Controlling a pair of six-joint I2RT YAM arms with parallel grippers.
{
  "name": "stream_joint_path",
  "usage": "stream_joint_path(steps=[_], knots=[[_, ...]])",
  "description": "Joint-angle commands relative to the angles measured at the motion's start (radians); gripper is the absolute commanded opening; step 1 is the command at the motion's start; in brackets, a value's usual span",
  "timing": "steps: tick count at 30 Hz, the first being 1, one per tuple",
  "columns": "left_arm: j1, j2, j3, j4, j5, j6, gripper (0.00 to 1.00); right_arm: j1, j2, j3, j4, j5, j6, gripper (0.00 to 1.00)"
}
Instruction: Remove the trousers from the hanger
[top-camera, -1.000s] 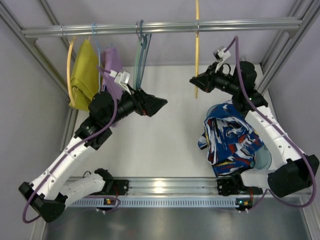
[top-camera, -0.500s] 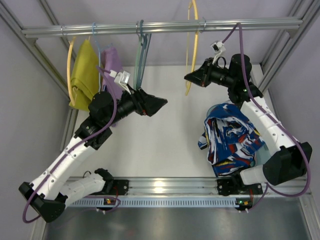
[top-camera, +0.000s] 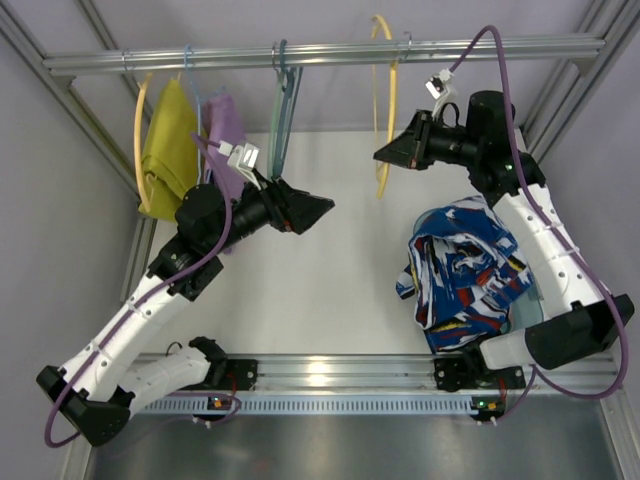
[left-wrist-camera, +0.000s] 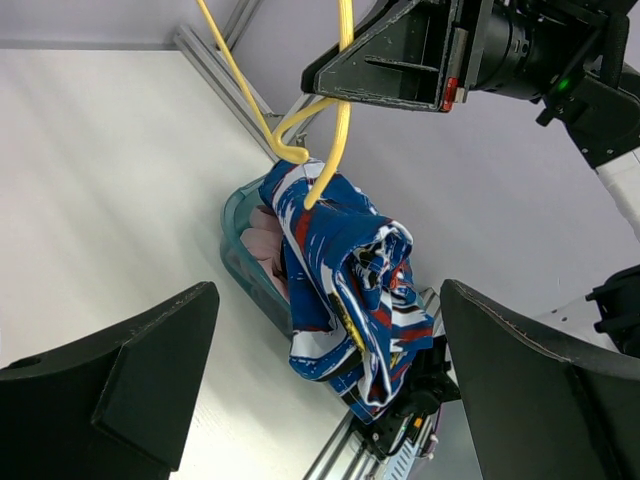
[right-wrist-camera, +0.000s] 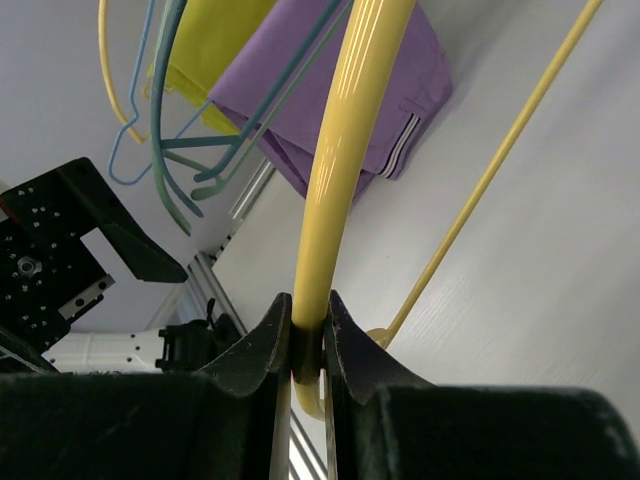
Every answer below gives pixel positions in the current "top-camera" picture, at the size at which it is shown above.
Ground yellow hanger with trousers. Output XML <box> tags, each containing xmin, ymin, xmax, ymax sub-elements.
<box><xmin>370</xmin><ymin>14</ymin><xmax>402</xmax><ymax>200</ymax></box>

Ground blue white patterned trousers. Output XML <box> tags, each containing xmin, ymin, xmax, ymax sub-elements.
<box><xmin>394</xmin><ymin>194</ymin><xmax>531</xmax><ymax>355</ymax></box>

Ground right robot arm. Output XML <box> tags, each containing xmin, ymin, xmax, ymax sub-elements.
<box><xmin>374</xmin><ymin>90</ymin><xmax>635</xmax><ymax>370</ymax></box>

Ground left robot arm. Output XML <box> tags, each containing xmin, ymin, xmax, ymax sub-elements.
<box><xmin>36</xmin><ymin>178</ymin><xmax>335</xmax><ymax>448</ymax></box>

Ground green empty hanger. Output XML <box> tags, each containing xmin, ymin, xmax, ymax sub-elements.
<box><xmin>267</xmin><ymin>39</ymin><xmax>293</xmax><ymax>178</ymax></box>

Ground yellow hanger on left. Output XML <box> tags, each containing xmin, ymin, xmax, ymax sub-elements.
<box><xmin>133</xmin><ymin>72</ymin><xmax>153</xmax><ymax>213</ymax></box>

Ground teal blue empty hanger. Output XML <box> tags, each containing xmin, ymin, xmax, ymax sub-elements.
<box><xmin>269</xmin><ymin>39</ymin><xmax>304</xmax><ymax>178</ymax></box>

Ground light blue hanger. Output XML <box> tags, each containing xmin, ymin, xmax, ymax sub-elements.
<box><xmin>183</xmin><ymin>44</ymin><xmax>208</xmax><ymax>185</ymax></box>

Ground purple garment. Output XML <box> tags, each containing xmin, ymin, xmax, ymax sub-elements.
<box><xmin>202</xmin><ymin>92</ymin><xmax>249</xmax><ymax>256</ymax></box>

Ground mustard yellow garment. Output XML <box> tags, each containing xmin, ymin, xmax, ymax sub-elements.
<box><xmin>139</xmin><ymin>78</ymin><xmax>197</xmax><ymax>222</ymax></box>

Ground teal plastic basket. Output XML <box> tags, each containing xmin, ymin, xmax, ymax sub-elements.
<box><xmin>412</xmin><ymin>204</ymin><xmax>545</xmax><ymax>344</ymax></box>

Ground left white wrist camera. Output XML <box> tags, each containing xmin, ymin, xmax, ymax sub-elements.
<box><xmin>217</xmin><ymin>141</ymin><xmax>261</xmax><ymax>190</ymax></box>

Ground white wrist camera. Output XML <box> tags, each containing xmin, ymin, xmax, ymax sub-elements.
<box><xmin>217</xmin><ymin>141</ymin><xmax>261</xmax><ymax>190</ymax></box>
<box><xmin>425</xmin><ymin>69</ymin><xmax>457</xmax><ymax>118</ymax></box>

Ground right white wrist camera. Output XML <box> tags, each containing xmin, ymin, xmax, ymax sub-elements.
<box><xmin>425</xmin><ymin>69</ymin><xmax>457</xmax><ymax>118</ymax></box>

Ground right aluminium frame post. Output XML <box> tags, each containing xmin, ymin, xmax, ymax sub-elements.
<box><xmin>520</xmin><ymin>1</ymin><xmax>639</xmax><ymax>163</ymax></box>

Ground aluminium frame post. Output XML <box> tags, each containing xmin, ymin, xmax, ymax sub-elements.
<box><xmin>0</xmin><ymin>0</ymin><xmax>139</xmax><ymax>184</ymax></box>
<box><xmin>520</xmin><ymin>1</ymin><xmax>639</xmax><ymax>163</ymax></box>

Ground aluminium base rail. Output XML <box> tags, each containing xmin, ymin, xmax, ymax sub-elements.
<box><xmin>228</xmin><ymin>353</ymin><xmax>618</xmax><ymax>395</ymax></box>

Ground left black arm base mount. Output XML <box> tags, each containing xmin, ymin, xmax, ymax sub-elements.
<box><xmin>198</xmin><ymin>358</ymin><xmax>259</xmax><ymax>392</ymax></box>

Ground slotted grey cable duct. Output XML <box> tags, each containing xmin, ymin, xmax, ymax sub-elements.
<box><xmin>141</xmin><ymin>394</ymin><xmax>503</xmax><ymax>415</ymax></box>

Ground left aluminium frame post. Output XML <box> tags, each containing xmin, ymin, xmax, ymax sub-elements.
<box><xmin>0</xmin><ymin>0</ymin><xmax>139</xmax><ymax>184</ymax></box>

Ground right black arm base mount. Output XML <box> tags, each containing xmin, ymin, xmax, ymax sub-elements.
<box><xmin>433</xmin><ymin>353</ymin><xmax>488</xmax><ymax>393</ymax></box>

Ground aluminium hanging rail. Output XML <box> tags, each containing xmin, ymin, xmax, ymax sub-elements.
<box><xmin>42</xmin><ymin>33</ymin><xmax>606</xmax><ymax>77</ymax></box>

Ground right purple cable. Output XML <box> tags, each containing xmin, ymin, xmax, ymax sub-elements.
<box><xmin>447</xmin><ymin>25</ymin><xmax>630</xmax><ymax>399</ymax></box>

